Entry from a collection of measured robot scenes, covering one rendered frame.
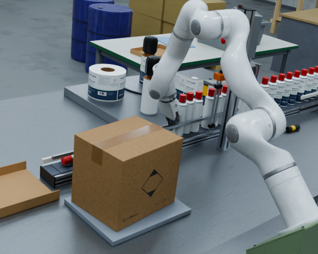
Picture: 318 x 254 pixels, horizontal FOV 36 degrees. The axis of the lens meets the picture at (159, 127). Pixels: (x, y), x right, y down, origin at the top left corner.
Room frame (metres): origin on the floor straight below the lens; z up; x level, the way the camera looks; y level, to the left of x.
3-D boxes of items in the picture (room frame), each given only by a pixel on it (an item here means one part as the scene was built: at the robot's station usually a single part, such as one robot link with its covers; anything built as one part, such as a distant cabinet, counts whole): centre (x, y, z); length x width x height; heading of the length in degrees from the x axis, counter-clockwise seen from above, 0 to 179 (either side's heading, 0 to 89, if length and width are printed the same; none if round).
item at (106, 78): (2.56, 0.31, 0.95); 0.20 x 0.20 x 0.14
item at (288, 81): (2.73, -0.70, 0.98); 0.05 x 0.05 x 0.20
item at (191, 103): (2.18, -0.13, 0.98); 0.05 x 0.05 x 0.20
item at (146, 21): (6.78, -0.17, 0.44); 1.45 x 1.04 x 0.88; 43
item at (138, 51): (3.79, 0.09, 0.82); 0.34 x 0.24 x 0.04; 140
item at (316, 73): (2.93, -0.91, 0.98); 0.05 x 0.05 x 0.20
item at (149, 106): (2.38, 0.06, 1.03); 0.09 x 0.09 x 0.30
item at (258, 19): (2.24, -0.32, 1.38); 0.17 x 0.10 x 0.19; 9
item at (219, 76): (2.20, -0.23, 1.04); 0.10 x 0.04 x 0.33; 44
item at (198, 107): (2.21, -0.17, 0.98); 0.05 x 0.05 x 0.20
